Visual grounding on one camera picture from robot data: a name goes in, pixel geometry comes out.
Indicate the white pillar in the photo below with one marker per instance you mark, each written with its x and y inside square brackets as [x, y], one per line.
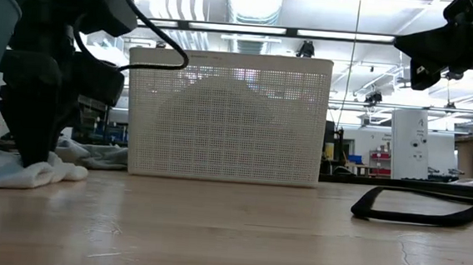
[409, 136]

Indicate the black metal table frame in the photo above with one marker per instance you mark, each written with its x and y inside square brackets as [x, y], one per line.
[404, 184]

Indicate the light grey-blue cloth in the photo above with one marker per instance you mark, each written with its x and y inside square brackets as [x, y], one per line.
[101, 156]

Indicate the shelf with red items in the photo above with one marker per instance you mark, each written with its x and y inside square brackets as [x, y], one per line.
[381, 156]

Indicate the blue storage bin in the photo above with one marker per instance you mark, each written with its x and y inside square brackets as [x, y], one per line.
[355, 159]

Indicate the black overhead light bar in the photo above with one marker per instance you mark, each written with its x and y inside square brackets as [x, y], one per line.
[293, 32]

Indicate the black machine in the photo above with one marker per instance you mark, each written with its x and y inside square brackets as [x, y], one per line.
[330, 132]

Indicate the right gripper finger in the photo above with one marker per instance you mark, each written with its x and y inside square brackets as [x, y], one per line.
[443, 46]
[426, 75]

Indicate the silver ceiling duct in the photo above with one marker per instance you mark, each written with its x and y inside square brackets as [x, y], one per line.
[256, 4]

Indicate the white perforated plastic basket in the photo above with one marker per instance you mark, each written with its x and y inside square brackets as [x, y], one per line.
[266, 63]

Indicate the shelf with blue bins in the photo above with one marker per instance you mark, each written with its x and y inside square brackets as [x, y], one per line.
[111, 134]

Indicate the black clothes hanger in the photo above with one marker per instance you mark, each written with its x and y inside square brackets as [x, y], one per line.
[414, 219]

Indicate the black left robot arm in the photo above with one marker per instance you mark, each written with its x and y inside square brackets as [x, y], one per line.
[103, 2]

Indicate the white printed cloth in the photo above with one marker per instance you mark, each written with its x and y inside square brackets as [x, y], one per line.
[0, 172]

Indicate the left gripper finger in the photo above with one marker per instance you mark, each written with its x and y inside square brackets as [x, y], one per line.
[32, 135]

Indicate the black track spotlight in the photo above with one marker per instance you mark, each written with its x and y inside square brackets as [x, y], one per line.
[306, 49]
[373, 98]

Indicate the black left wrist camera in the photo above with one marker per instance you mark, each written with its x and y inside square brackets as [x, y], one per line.
[98, 81]

